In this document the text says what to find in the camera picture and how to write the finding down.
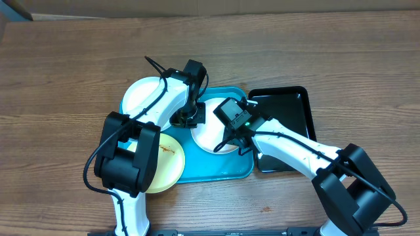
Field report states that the blue plastic tray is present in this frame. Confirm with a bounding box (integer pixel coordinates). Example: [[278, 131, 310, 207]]
[[117, 86, 255, 184]]

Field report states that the black plastic tray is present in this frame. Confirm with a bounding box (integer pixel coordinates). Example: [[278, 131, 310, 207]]
[[247, 85, 318, 174]]

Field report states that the yellow plate with stain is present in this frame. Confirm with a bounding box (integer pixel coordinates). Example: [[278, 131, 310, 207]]
[[137, 133, 185, 193]]

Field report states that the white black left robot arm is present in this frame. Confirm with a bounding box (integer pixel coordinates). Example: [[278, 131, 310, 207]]
[[83, 58, 209, 235]]

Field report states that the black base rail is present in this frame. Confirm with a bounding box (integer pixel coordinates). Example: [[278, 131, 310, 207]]
[[87, 226, 329, 236]]

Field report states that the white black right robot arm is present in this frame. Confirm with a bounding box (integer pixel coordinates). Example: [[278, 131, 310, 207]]
[[214, 98, 396, 235]]

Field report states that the white plate with red stain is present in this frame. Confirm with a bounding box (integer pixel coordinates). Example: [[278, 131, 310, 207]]
[[191, 98, 238, 155]]

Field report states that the white plate with dark stain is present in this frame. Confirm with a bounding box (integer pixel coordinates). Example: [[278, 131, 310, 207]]
[[121, 77, 170, 131]]

